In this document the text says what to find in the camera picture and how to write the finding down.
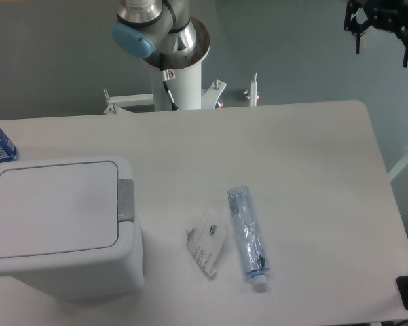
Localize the grey trash can push button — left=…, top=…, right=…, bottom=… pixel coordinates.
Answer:
left=117, top=179, right=136, bottom=223

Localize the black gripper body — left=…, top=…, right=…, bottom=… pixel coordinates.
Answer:
left=360, top=0, right=408, bottom=33

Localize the clear plastic packaging bag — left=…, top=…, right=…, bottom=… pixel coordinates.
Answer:
left=186, top=208, right=230, bottom=279

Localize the crushed clear plastic bottle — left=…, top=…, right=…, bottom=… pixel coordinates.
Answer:
left=227, top=186, right=269, bottom=293

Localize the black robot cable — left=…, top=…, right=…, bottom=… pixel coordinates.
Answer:
left=159, top=52, right=181, bottom=112

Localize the white plastic trash can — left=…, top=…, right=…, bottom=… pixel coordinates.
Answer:
left=0, top=156, right=145, bottom=300

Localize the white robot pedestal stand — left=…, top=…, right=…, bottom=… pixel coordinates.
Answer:
left=103, top=16, right=261, bottom=115

